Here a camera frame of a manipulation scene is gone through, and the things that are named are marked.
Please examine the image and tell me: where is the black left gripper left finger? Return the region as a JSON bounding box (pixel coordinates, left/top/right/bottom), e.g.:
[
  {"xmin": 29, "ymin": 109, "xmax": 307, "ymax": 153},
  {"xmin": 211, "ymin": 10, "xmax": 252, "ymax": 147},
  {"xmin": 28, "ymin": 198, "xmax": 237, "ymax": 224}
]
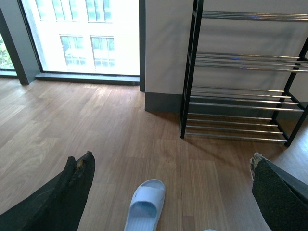
[{"xmin": 0, "ymin": 152, "xmax": 95, "ymax": 231}]

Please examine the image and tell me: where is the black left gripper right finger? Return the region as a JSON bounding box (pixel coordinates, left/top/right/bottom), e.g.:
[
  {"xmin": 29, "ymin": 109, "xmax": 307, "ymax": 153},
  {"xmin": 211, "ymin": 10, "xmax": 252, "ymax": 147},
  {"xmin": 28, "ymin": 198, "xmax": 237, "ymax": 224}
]
[{"xmin": 250, "ymin": 153, "xmax": 308, "ymax": 231}]

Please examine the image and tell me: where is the black metal shoe rack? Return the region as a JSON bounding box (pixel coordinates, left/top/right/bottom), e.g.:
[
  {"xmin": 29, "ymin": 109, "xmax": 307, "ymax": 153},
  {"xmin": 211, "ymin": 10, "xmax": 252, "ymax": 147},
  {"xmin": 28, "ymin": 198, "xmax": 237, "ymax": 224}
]
[{"xmin": 180, "ymin": 0, "xmax": 308, "ymax": 146}]

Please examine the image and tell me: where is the light blue left slipper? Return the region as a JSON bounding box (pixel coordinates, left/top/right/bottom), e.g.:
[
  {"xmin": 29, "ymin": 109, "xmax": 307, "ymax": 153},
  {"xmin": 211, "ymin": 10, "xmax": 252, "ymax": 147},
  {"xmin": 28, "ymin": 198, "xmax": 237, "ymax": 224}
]
[{"xmin": 124, "ymin": 179, "xmax": 166, "ymax": 231}]

